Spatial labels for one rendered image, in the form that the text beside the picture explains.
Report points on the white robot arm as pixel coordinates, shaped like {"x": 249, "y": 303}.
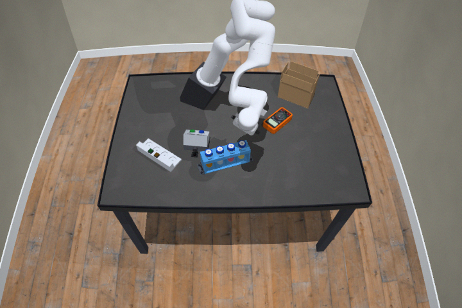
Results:
{"x": 248, "y": 23}

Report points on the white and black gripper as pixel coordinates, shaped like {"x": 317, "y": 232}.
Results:
{"x": 251, "y": 132}

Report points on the white button housing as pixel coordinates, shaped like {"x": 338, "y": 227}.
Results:
{"x": 196, "y": 140}

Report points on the orange pocket multimeter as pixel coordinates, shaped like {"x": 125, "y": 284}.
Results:
{"x": 277, "y": 120}

